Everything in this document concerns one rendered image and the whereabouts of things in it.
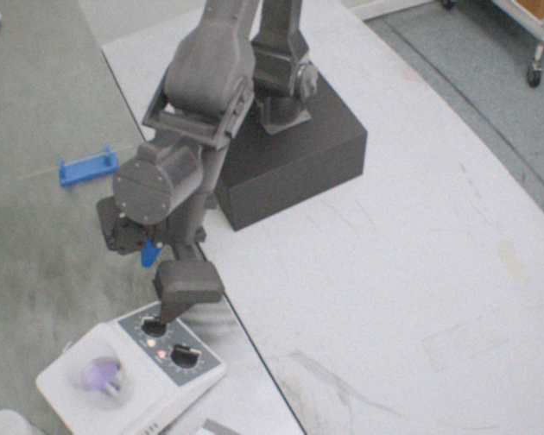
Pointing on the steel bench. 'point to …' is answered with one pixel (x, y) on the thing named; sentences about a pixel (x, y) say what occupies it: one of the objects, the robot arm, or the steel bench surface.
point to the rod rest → (88, 168)
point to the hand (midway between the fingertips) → (160, 270)
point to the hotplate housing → (165, 414)
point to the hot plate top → (82, 416)
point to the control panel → (176, 333)
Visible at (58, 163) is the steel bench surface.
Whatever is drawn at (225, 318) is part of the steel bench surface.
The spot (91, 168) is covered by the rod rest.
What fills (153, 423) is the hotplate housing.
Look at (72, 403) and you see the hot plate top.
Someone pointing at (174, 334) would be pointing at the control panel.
